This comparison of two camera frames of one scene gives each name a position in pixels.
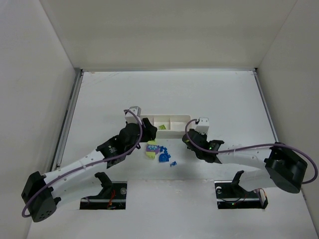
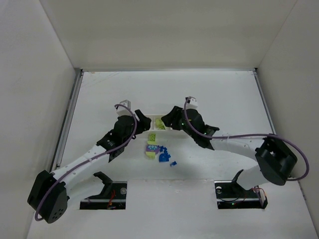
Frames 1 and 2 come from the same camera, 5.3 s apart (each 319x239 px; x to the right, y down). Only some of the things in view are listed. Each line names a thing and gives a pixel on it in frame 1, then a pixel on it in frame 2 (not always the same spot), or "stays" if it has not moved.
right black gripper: x=192 y=137 -> x=174 y=116
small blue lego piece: x=173 y=163 stays
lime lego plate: x=151 y=155 stays
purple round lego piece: x=152 y=148 stays
